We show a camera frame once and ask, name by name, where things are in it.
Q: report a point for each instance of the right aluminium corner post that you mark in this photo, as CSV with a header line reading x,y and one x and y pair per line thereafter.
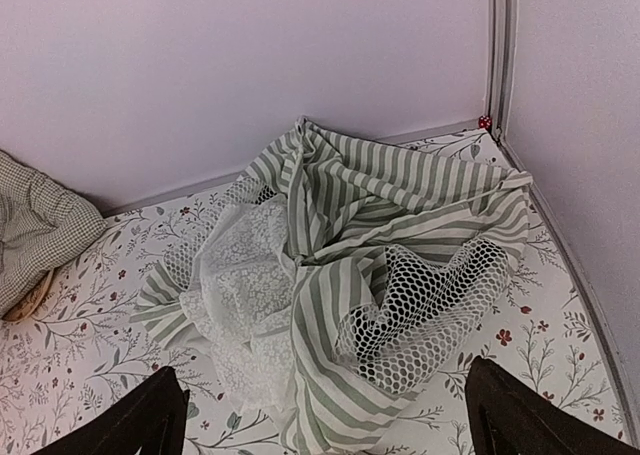
x,y
503,21

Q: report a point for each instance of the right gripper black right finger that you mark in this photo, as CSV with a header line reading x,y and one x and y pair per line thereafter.
x,y
507,417

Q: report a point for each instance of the small red die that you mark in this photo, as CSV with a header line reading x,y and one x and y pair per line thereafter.
x,y
484,122

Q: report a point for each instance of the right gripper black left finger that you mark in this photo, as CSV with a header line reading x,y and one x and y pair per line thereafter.
x,y
150,419

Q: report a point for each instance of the green striped pet tent fabric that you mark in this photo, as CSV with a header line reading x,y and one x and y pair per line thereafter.
x,y
335,276

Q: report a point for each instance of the green checkered cushion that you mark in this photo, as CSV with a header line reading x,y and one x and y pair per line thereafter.
x,y
43,227

